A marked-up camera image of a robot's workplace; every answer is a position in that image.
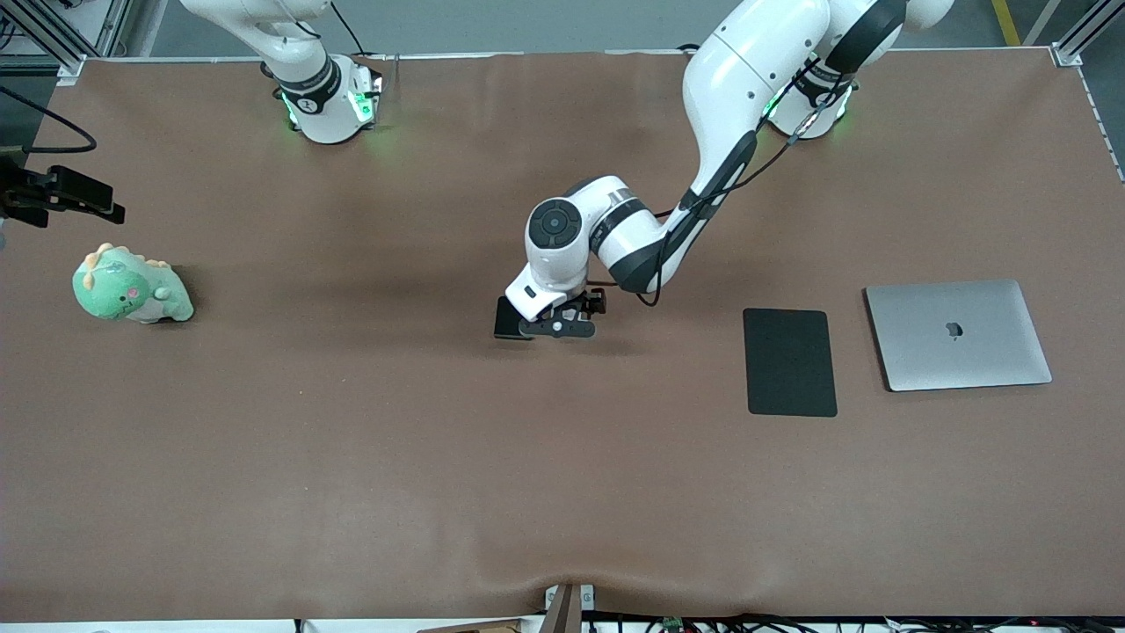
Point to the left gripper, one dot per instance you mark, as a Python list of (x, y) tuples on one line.
[(587, 307)]

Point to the black phone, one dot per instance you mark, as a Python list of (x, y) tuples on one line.
[(503, 325)]

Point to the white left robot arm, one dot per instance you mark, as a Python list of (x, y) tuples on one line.
[(747, 79)]

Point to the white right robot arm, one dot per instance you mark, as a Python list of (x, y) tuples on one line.
[(321, 114)]

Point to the black mouse pad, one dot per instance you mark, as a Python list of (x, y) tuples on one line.
[(789, 362)]

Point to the green dinosaur plush toy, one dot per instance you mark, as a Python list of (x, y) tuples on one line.
[(119, 290)]

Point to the brown table cover mat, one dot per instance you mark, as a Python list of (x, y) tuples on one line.
[(562, 483)]

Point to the silver closed laptop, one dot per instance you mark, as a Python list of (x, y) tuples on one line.
[(958, 352)]

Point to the aluminium frame post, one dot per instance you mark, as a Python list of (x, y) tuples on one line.
[(1068, 54), (70, 69)]

